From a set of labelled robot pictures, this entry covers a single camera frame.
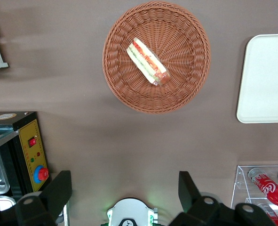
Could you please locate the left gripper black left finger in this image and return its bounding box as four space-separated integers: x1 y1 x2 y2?
0 170 73 226

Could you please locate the red cola bottle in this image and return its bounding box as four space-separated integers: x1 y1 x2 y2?
257 202 278 226
248 167 278 216

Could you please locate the clear acrylic bottle rack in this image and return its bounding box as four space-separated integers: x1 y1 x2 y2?
230 165 278 226

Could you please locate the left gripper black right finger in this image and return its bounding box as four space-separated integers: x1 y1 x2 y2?
169 170 277 226

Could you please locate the round brown wicker basket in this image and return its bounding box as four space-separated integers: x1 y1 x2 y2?
102 1 211 115

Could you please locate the cream plastic tray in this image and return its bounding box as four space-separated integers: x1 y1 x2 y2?
236 33 278 124

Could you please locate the black food warmer yellow panel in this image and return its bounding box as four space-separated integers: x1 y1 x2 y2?
0 111 51 205

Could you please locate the layered sandwich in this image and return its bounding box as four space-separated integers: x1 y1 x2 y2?
126 37 171 87

